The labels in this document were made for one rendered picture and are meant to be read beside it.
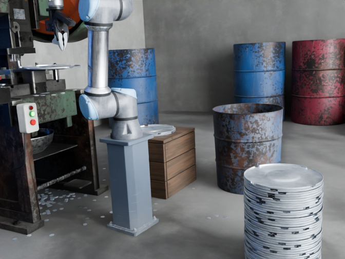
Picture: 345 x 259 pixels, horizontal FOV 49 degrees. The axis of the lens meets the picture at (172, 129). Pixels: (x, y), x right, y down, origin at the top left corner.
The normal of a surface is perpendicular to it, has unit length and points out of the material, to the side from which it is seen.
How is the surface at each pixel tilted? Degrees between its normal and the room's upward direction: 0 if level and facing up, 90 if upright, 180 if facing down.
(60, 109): 90
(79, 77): 90
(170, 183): 90
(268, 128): 92
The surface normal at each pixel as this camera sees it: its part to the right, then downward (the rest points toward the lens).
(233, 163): -0.58, 0.22
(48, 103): 0.89, 0.05
